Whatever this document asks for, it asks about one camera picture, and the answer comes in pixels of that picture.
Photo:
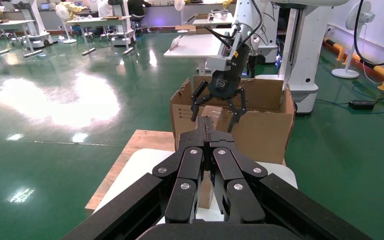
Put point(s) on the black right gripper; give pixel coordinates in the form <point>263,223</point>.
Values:
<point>225,82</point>

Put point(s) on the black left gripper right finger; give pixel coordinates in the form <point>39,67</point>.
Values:
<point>228,172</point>

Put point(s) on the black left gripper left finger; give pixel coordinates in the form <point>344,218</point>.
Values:
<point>183,172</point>

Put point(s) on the small brown cardboard box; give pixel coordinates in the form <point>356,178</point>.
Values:
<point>216,114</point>

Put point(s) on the large brown cardboard box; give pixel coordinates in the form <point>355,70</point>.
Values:
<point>261,136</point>

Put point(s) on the flat brown cardboard box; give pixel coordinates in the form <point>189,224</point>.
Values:
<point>203,30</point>

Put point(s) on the brown wooden board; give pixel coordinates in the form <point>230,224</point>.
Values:
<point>129,155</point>

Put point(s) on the clear acrylic sign stand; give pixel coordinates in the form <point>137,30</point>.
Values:
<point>175,43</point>

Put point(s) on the white background table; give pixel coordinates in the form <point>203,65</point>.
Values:
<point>212,21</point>

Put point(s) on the white headset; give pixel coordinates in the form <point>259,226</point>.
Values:
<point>218,12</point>

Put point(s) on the white robot body column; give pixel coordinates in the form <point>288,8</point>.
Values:
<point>306,49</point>

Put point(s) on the white standing fan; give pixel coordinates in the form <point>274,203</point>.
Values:
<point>344,73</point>
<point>62,11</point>
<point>179,4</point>

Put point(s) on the person in black shirt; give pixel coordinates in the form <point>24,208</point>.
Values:
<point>137,6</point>

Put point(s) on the black power adapter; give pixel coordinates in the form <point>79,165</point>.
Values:
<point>361,105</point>

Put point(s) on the white long-leg table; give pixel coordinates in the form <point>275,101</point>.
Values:
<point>96,21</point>
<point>6,23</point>

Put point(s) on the person in white shirt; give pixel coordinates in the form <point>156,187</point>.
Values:
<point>105,8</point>

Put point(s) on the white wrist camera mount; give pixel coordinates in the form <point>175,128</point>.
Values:
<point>218,61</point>

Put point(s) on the white pedestal table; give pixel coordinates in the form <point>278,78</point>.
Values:
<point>195,44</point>

